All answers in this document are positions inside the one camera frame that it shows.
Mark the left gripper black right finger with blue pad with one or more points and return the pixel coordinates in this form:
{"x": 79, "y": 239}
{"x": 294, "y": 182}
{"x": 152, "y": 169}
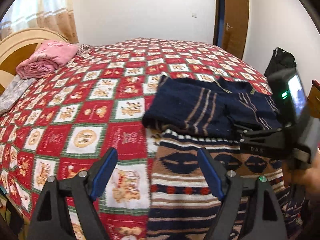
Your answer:
{"x": 263, "y": 216}

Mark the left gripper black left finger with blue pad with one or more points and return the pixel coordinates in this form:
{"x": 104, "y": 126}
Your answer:
{"x": 51, "y": 219}

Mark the navy patterned knit sweater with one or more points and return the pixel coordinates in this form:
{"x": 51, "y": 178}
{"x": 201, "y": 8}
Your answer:
{"x": 192, "y": 114}

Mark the right hand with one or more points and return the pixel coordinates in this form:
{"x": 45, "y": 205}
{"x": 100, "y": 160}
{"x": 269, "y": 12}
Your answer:
{"x": 308, "y": 178}

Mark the brown wooden dresser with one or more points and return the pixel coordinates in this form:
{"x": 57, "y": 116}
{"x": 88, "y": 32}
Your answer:
{"x": 314, "y": 99}

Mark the brown wooden door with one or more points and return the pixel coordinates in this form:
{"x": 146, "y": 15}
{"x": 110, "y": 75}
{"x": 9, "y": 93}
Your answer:
{"x": 231, "y": 26}

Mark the red checkered teddy bedspread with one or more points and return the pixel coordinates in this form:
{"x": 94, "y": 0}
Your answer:
{"x": 63, "y": 123}

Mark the pink folded blanket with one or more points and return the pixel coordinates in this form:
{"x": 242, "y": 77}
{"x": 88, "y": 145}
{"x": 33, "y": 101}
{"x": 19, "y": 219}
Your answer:
{"x": 49, "y": 57}

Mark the beige wooden headboard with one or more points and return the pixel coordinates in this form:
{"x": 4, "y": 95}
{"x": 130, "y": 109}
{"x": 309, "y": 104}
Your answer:
{"x": 18, "y": 47}

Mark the beige patterned curtain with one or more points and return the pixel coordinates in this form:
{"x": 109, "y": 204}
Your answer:
{"x": 55, "y": 15}

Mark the black bag by wall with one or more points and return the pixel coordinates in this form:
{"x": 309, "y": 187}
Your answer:
{"x": 280, "y": 60}

